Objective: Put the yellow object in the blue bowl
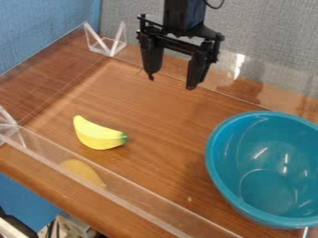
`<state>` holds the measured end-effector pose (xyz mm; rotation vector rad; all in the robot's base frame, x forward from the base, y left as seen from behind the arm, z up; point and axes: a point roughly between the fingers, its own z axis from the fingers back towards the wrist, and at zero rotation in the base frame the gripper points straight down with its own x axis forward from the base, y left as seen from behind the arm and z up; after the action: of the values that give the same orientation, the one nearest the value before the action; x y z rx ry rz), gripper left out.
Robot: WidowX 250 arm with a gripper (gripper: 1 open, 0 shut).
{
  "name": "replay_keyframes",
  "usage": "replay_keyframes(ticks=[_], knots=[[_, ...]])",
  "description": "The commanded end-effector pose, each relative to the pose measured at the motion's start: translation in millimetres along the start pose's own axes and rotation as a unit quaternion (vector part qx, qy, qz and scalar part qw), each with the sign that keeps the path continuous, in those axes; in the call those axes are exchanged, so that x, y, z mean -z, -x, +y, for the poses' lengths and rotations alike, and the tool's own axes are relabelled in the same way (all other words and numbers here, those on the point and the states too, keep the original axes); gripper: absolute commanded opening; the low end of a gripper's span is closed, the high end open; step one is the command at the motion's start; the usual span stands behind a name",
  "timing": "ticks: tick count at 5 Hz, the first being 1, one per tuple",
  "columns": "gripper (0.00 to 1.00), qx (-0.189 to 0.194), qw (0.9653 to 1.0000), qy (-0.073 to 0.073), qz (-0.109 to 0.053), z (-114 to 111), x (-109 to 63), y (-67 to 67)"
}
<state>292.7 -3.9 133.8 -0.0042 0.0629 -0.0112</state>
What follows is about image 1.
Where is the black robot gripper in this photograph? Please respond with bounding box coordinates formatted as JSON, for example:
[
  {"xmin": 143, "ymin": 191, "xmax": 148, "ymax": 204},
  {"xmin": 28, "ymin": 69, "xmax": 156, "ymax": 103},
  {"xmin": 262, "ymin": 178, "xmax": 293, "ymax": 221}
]
[{"xmin": 136, "ymin": 0, "xmax": 224, "ymax": 90}]

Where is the yellow toy banana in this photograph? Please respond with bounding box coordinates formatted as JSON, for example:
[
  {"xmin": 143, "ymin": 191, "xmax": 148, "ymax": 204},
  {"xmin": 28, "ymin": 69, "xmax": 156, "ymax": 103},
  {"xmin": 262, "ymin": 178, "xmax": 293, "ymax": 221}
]
[{"xmin": 73, "ymin": 115, "xmax": 128, "ymax": 150}]

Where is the blue plastic bowl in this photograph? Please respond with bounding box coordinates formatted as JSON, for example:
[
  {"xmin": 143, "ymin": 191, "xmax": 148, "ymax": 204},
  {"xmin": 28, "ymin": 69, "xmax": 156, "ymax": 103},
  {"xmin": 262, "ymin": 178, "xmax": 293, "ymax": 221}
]
[{"xmin": 204, "ymin": 111, "xmax": 318, "ymax": 230}]

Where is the white cluttered object below table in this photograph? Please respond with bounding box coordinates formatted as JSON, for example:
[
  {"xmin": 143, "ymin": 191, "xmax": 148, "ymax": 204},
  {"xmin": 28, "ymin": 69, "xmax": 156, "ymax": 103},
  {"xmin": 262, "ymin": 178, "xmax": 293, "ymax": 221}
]
[{"xmin": 37, "ymin": 212, "xmax": 103, "ymax": 238}]

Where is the dark object under table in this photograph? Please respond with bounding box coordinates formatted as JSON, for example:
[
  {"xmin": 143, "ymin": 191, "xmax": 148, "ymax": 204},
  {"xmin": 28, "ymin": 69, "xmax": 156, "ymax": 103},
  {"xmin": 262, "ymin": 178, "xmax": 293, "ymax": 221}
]
[{"xmin": 0, "ymin": 207, "xmax": 39, "ymax": 238}]

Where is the clear acrylic back barrier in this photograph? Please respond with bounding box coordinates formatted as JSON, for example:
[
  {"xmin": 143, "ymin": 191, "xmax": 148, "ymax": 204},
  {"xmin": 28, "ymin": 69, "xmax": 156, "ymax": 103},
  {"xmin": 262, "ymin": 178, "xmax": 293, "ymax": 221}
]
[{"xmin": 84, "ymin": 20, "xmax": 318, "ymax": 115}]

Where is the clear acrylic barrier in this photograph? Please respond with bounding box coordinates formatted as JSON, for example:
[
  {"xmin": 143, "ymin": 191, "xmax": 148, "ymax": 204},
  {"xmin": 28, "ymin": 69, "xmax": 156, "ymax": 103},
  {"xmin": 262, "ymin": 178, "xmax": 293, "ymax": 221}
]
[
  {"xmin": 84, "ymin": 20, "xmax": 318, "ymax": 115},
  {"xmin": 0, "ymin": 107, "xmax": 242, "ymax": 238}
]

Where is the clear acrylic front barrier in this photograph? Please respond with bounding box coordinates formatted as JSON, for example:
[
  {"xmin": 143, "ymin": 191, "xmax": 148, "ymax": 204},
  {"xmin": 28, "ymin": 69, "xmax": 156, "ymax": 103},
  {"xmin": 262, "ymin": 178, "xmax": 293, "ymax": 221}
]
[{"xmin": 0, "ymin": 107, "xmax": 242, "ymax": 238}]

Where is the clear acrylic corner bracket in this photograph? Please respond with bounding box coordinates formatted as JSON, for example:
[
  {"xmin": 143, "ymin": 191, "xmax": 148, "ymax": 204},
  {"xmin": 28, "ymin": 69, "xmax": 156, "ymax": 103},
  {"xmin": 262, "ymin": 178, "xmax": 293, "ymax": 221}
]
[{"xmin": 83, "ymin": 22, "xmax": 127, "ymax": 57}]

